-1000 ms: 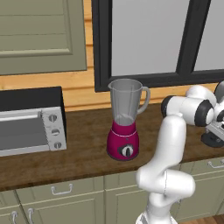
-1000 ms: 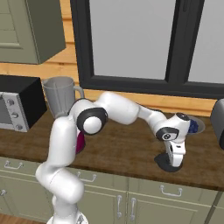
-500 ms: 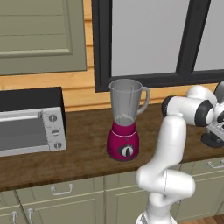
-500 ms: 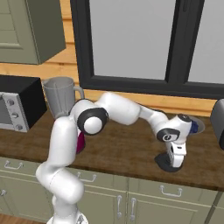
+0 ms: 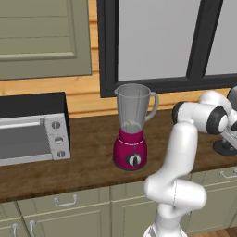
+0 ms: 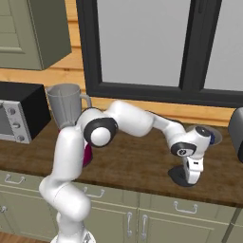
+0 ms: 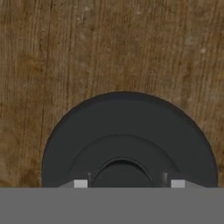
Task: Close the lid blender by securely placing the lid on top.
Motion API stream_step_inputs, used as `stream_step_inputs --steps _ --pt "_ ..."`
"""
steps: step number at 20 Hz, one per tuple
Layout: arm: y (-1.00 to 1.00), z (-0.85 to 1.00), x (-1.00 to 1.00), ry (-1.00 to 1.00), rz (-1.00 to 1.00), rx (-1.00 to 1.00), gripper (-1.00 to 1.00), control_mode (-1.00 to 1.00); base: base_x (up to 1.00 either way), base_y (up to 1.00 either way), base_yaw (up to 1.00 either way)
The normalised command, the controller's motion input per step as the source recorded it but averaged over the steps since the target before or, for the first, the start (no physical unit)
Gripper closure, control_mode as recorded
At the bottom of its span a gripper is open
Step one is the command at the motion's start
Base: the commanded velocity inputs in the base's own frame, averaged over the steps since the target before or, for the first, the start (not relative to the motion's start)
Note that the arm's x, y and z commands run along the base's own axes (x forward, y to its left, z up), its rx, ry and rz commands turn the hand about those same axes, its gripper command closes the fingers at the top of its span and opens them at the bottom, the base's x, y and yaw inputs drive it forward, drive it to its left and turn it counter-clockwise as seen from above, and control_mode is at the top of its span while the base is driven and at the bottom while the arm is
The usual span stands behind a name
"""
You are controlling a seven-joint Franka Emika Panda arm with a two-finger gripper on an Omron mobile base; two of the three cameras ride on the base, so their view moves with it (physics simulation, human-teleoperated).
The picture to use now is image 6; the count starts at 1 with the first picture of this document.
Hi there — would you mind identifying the silver drawer handle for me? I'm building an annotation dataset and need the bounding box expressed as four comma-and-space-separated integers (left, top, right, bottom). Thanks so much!
173, 200, 199, 215
82, 186, 105, 198
4, 174, 27, 185

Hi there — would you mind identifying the grey round plate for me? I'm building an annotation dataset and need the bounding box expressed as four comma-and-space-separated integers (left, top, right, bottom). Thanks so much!
185, 123, 224, 147

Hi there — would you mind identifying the olive green cupboard door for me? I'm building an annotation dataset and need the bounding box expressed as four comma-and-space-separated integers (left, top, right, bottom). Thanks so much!
0, 190, 60, 242
83, 201, 140, 243
138, 209, 230, 243

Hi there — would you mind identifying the black and silver microwave oven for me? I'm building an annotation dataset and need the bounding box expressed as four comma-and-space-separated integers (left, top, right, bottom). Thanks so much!
0, 81, 52, 145

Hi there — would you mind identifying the blender with magenta base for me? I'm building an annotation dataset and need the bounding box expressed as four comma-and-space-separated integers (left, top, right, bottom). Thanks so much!
45, 83, 95, 168

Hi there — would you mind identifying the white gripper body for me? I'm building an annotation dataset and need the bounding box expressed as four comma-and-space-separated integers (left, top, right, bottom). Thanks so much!
185, 168, 204, 186

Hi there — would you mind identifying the olive green drawer front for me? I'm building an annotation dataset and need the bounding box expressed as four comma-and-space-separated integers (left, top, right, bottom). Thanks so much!
73, 180, 140, 211
0, 169, 55, 198
139, 192, 238, 227

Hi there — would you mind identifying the olive green wall cupboard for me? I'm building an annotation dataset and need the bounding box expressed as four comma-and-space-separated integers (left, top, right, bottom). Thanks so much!
0, 0, 73, 71

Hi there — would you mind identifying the dark grey appliance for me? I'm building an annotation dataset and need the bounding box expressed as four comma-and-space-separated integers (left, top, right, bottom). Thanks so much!
228, 106, 243, 164

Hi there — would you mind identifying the dark framed window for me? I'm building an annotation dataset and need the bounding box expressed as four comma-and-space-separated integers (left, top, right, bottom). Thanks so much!
75, 0, 243, 109

